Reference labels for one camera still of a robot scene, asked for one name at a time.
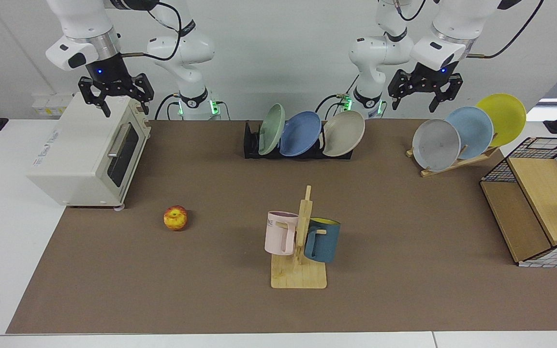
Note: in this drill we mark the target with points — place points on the red yellow apple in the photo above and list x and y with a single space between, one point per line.
175 218

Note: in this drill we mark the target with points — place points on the grey plate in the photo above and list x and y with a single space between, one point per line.
435 145

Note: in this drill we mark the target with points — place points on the light blue plate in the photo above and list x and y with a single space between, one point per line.
474 128

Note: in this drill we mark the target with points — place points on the beige plate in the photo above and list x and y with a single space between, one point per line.
344 134

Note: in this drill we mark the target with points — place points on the wooden plate rack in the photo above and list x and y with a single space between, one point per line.
472 158

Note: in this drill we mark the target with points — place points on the yellow plate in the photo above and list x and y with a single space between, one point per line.
505 116

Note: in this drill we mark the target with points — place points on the black dish rack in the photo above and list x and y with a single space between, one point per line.
252 147

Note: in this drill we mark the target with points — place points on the green plate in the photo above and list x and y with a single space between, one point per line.
271 128

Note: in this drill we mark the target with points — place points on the pale toaster oven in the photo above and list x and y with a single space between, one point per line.
78 150

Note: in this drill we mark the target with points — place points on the dark blue cup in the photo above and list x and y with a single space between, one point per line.
327 244

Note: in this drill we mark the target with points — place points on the pink cup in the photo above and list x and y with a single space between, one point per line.
278 237

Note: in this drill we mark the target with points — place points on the brown table cloth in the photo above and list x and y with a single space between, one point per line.
211 280

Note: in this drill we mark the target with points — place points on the wooden cup stand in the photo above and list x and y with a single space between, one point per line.
298 278

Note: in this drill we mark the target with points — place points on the white wall socket box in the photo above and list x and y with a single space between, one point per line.
49 104

